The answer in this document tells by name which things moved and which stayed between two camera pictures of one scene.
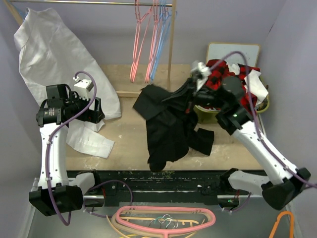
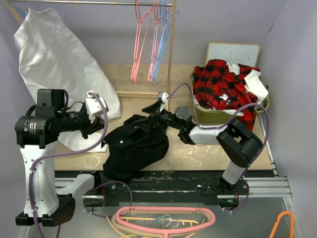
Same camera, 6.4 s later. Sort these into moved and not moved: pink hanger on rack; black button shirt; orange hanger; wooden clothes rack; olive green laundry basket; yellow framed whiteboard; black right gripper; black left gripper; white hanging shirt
Moved: black left gripper; black button shirt; black right gripper
Not moved: pink hanger on rack; yellow framed whiteboard; wooden clothes rack; white hanging shirt; orange hanger; olive green laundry basket
